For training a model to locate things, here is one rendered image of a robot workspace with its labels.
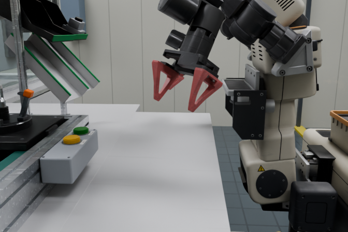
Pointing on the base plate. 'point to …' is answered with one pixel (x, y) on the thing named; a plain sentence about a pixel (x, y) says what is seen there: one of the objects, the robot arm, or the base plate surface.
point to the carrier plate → (30, 133)
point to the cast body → (75, 26)
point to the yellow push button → (71, 139)
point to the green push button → (80, 130)
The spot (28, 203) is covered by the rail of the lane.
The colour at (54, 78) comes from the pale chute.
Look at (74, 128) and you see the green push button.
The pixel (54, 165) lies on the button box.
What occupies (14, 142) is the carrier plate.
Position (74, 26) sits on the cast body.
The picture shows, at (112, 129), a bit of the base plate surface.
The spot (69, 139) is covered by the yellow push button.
